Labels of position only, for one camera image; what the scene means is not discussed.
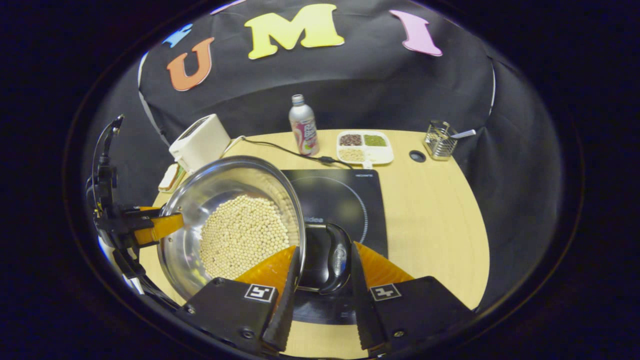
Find white toaster cable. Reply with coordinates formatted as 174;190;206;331
222;136;246;156

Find white divided bean tray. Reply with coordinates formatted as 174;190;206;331
336;130;395;168

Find stainless steel pot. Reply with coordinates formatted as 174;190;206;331
157;155;353;301

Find pile of soybeans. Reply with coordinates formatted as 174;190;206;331
199;195;291;281

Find sandwich with lettuce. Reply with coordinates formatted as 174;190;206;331
160;164;180;190

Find white toaster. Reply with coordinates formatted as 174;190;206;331
169;113;232;175

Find silver drink bottle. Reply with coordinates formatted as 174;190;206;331
288;94;320;157

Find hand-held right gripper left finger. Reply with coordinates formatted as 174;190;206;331
181;244;304;357

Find pale green plate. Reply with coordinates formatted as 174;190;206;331
158;163;187;194

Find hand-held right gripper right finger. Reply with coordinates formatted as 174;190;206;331
350;241;476;357

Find black induction cooktop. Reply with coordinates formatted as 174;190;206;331
280;169;390;326

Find black power cable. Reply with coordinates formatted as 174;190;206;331
241;136;353;170

